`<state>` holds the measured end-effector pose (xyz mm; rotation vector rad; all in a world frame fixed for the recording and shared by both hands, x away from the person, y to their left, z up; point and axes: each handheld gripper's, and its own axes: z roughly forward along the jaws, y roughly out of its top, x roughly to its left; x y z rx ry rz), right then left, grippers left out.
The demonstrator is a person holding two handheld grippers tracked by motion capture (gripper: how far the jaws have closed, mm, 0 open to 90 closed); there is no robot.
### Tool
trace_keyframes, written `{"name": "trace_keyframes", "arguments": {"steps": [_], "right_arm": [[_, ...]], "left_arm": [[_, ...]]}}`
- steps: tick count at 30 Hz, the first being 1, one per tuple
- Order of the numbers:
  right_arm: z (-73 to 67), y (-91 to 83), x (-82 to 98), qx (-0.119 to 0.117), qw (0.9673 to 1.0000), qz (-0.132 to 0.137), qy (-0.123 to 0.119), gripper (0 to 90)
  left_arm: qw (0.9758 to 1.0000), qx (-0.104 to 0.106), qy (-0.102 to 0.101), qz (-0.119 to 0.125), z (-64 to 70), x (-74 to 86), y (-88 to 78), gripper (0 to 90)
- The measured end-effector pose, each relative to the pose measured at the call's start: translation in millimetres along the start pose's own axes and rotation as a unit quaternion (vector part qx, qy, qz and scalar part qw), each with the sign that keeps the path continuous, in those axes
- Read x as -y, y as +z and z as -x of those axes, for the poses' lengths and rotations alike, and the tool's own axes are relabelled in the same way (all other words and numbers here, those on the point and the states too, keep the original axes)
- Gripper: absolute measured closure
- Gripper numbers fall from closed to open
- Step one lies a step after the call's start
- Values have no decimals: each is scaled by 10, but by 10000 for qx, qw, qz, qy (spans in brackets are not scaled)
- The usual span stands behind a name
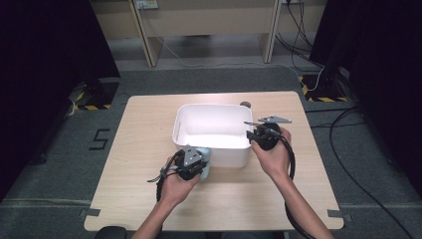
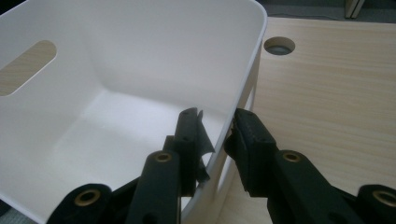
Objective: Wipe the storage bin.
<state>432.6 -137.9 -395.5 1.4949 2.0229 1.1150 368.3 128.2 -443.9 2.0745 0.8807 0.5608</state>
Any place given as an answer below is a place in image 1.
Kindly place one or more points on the light blue cloth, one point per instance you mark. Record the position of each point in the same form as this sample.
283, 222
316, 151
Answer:
206, 156

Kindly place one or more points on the black curtain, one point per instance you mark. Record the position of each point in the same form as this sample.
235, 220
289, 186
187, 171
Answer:
46, 66
384, 66

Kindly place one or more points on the person's right hand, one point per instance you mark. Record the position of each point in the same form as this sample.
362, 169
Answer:
277, 161

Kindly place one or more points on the beige wooden desk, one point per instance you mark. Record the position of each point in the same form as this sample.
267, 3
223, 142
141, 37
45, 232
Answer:
212, 20

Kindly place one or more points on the person's left hand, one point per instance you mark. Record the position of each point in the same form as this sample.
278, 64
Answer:
175, 191

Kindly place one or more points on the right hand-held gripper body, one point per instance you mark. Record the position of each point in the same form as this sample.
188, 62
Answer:
268, 141

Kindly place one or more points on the white plastic storage bin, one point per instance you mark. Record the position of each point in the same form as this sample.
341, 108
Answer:
212, 129

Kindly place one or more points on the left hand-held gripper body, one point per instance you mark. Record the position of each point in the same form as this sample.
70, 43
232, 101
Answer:
190, 171

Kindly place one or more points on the dark round object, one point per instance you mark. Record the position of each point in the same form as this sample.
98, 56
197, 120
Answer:
111, 233

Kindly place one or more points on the grey tape piece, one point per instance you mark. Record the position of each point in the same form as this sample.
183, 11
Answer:
90, 212
338, 215

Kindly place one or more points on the white power strip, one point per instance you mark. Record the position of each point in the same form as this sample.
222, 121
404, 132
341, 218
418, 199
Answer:
146, 4

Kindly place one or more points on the black stand base striped tape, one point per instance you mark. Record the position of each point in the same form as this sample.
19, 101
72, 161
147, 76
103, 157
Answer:
99, 96
326, 89

